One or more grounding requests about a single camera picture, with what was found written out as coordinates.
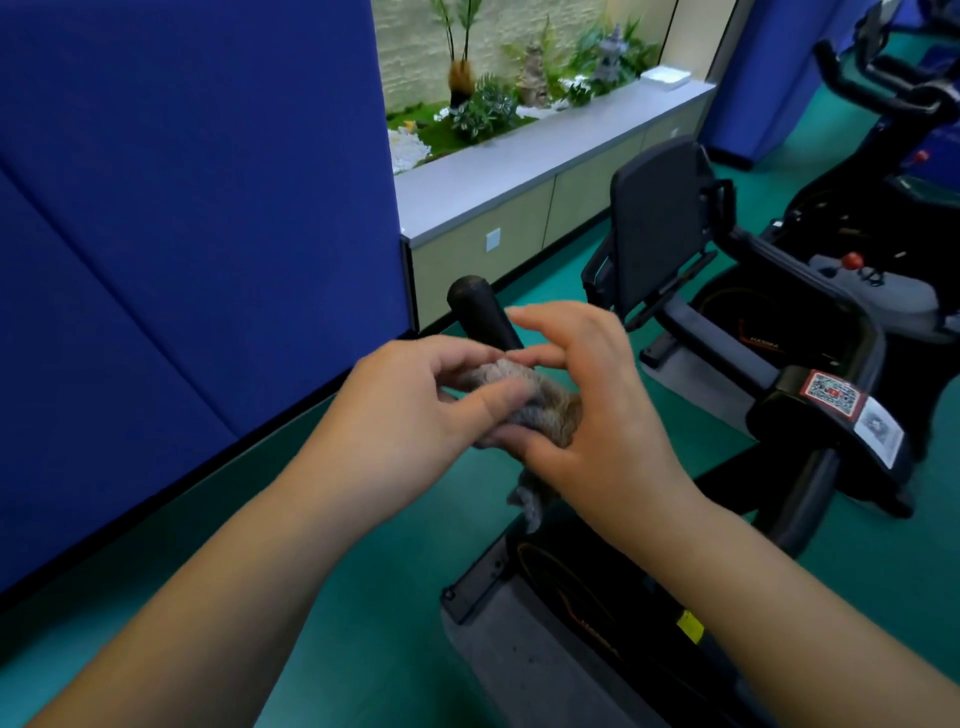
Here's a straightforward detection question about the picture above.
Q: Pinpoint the black tablet holder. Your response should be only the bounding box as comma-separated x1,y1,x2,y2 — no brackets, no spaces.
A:
581,134,738,331

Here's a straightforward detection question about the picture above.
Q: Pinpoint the person's right hand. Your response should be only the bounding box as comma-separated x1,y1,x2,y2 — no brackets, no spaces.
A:
479,301,703,556

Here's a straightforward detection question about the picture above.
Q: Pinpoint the person's left hand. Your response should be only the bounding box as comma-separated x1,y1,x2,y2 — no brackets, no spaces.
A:
296,335,538,519

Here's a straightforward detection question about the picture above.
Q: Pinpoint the large dark green fern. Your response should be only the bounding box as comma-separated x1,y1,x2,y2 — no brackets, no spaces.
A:
566,18,663,95

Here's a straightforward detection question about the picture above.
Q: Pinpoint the variegated leaf plant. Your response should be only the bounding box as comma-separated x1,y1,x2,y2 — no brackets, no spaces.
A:
448,73,520,142

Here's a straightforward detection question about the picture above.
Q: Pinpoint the white plastic tray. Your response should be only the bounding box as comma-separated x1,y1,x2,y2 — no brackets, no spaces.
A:
638,65,693,93

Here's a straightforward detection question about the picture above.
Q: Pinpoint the light green fern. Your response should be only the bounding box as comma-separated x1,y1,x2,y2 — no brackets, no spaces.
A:
500,18,575,99

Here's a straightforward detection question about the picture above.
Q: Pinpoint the person's left forearm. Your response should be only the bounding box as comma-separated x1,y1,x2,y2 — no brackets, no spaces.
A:
29,479,361,728

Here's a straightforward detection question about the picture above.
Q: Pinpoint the blue padded column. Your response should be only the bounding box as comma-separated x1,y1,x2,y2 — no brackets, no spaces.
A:
0,0,418,594
701,0,883,170

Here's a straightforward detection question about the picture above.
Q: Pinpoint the grey cleaning cloth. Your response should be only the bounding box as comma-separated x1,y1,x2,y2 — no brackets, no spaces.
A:
442,358,585,534

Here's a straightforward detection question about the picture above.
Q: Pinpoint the grey stone pagoda lantern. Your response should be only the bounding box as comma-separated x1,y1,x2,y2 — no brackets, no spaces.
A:
590,24,631,85

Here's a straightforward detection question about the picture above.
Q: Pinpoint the grey stacked rock sculpture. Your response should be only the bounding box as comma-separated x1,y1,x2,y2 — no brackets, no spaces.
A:
515,43,550,108

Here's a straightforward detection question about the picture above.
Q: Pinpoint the grey-topped beige cabinet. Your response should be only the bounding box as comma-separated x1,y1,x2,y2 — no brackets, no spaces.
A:
393,78,718,331

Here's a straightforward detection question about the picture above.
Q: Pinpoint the green moss bed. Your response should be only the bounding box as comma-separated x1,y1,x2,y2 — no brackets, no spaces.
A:
386,97,594,163

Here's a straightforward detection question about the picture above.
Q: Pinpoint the tall plant with orange tuft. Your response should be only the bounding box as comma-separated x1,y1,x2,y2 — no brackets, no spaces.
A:
428,0,483,110

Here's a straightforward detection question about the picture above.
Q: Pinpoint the white pebble path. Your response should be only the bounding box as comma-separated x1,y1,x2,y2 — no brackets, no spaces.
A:
387,104,560,175

